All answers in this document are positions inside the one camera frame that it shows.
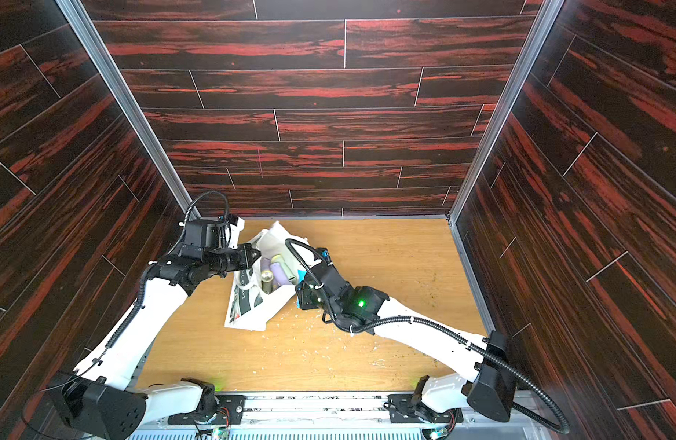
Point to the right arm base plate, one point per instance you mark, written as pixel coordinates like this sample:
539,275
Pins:
402,410

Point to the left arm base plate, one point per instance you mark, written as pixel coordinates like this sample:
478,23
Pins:
222,409

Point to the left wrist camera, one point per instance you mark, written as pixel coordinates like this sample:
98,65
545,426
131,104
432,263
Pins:
212,233

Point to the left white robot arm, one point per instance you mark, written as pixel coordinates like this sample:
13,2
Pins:
99,399

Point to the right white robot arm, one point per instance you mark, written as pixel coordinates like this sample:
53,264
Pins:
482,379

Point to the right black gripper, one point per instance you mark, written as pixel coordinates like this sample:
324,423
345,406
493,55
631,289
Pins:
306,294

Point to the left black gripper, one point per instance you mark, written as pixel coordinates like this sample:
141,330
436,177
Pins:
243,252

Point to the white floral canvas tote bag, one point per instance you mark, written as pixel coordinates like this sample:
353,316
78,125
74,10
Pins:
260,292

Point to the aluminium front rail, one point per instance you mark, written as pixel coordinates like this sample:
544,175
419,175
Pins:
329,415

